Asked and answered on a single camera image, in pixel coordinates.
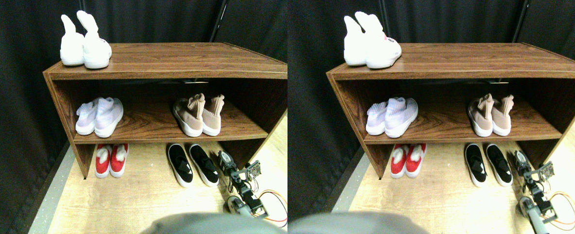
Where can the black bracket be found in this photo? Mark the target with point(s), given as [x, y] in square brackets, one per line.
[252, 171]

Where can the black shoe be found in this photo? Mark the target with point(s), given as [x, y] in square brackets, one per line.
[476, 166]
[499, 165]
[180, 166]
[204, 165]

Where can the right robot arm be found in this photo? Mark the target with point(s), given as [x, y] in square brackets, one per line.
[247, 204]
[538, 214]

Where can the white shoe with red mark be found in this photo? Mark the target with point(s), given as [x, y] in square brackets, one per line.
[96, 52]
[384, 52]

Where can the beige shoe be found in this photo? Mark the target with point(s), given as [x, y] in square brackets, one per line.
[187, 119]
[213, 119]
[503, 119]
[481, 119]

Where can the brown shoe rack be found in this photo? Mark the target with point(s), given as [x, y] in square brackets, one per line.
[180, 61]
[468, 61]

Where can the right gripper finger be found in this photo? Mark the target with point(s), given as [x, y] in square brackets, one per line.
[226, 163]
[521, 162]

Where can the black curtain stand pole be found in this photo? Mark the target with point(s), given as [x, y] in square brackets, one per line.
[520, 19]
[219, 19]
[85, 5]
[384, 7]

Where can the lilac shoe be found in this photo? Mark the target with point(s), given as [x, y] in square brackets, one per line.
[375, 122]
[402, 118]
[85, 121]
[108, 118]

